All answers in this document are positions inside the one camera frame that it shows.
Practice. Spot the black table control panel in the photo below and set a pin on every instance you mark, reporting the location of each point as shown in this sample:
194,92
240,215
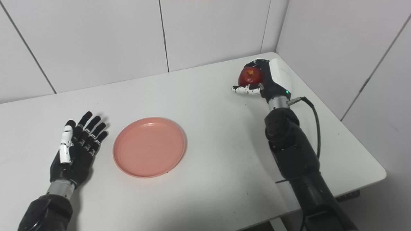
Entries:
350,194

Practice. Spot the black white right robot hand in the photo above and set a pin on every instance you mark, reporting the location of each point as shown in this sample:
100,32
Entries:
277,80

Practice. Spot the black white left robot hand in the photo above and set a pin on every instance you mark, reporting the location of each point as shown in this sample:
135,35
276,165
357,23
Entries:
77,163

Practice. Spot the white table leg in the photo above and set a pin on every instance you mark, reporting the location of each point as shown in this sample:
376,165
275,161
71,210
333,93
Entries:
277,226

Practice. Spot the red apple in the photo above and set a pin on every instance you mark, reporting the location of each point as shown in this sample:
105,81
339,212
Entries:
249,77

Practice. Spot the pink round plate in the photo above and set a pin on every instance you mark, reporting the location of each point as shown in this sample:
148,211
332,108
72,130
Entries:
149,147

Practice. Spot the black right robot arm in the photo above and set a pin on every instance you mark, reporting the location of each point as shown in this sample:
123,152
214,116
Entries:
292,150

